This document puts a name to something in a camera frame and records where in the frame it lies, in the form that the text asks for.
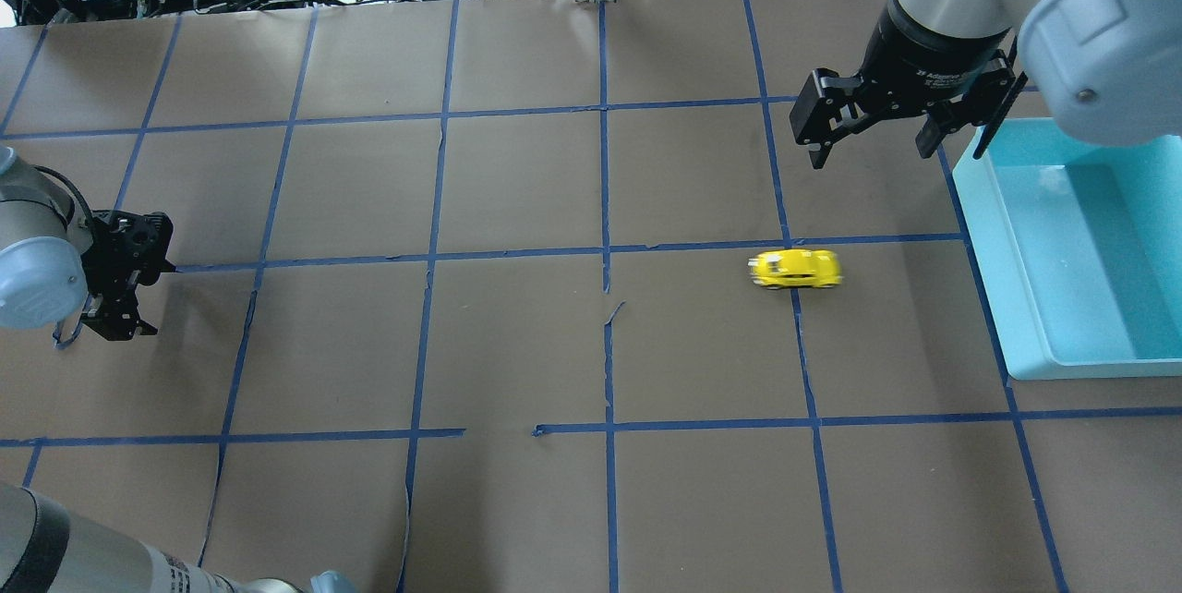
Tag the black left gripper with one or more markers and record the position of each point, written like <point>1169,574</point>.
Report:
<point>120,268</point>

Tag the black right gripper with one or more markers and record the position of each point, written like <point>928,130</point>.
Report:
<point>928,55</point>

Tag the yellow toy beetle car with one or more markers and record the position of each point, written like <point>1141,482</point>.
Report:
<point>795,267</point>

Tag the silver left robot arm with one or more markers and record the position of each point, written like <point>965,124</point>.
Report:
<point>61,257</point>

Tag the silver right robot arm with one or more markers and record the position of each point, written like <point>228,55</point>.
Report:
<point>1108,71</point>

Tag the light blue plastic bin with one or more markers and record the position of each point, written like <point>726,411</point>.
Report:
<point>1079,251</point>

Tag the brown paper table cover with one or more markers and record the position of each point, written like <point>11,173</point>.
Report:
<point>462,303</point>

